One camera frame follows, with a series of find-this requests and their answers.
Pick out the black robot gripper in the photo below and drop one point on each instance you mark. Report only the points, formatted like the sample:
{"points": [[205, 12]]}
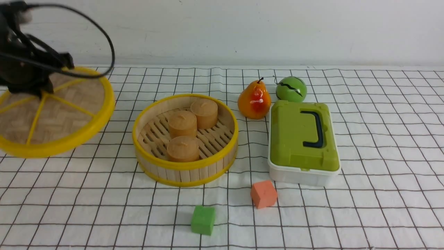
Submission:
{"points": [[16, 75]]}

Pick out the yellow bamboo steamer lid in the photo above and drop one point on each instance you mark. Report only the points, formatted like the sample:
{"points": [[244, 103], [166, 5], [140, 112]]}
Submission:
{"points": [[32, 127]]}

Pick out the bamboo steamer basket yellow rim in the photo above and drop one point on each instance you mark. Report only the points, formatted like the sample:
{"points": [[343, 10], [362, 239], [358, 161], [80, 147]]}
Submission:
{"points": [[218, 146]]}

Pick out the green lid white plastic box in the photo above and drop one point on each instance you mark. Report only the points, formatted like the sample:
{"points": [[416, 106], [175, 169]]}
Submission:
{"points": [[301, 144]]}

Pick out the tan toy bun middle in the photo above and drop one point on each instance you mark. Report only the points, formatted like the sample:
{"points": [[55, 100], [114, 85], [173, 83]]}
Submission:
{"points": [[182, 123]]}

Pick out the tan toy bun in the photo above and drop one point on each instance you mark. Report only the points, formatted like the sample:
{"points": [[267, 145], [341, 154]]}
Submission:
{"points": [[206, 112], [182, 123], [183, 149]]}

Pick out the tan toy bun front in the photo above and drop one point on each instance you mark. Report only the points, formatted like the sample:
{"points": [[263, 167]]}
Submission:
{"points": [[183, 149]]}

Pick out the tan toy bun back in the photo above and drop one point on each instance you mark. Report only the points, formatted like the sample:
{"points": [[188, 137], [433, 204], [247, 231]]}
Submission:
{"points": [[206, 112]]}

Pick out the orange yellow toy pear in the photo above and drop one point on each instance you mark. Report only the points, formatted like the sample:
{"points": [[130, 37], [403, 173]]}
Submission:
{"points": [[254, 102]]}

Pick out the green foam cube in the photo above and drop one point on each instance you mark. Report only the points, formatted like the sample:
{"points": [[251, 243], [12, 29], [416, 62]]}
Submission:
{"points": [[203, 219]]}

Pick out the green toy watermelon ball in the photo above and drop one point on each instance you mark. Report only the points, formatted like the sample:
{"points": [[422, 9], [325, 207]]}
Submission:
{"points": [[291, 89]]}

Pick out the orange foam cube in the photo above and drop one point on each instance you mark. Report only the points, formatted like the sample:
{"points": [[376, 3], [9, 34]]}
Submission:
{"points": [[263, 194]]}

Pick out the white black grid tablecloth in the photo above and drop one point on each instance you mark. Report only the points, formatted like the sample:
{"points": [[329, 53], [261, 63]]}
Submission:
{"points": [[389, 195]]}

